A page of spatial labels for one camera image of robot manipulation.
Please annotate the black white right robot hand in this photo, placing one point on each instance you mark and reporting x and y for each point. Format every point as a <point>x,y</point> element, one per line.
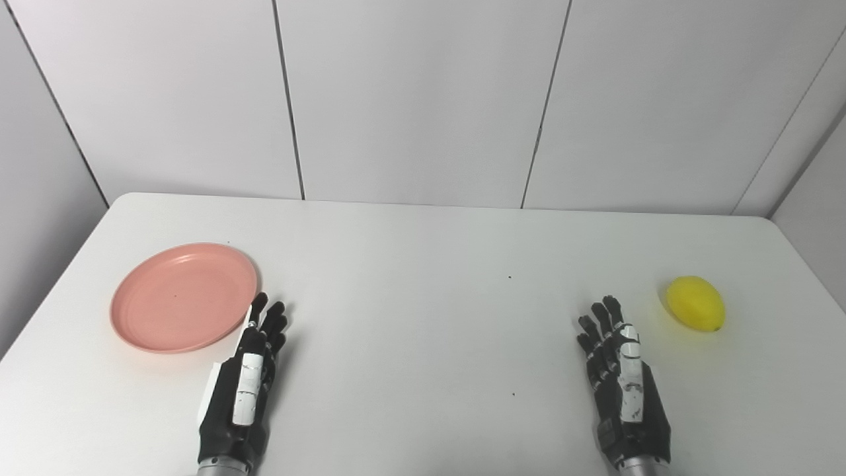
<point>634,423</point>

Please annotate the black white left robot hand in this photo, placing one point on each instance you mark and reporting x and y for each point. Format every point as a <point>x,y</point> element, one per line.
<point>228,410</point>

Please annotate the pink round plate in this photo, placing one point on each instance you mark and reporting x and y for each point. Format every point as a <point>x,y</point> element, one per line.
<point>182,297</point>

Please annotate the yellow lemon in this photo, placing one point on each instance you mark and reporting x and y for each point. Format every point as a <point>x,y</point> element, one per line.
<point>695,304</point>

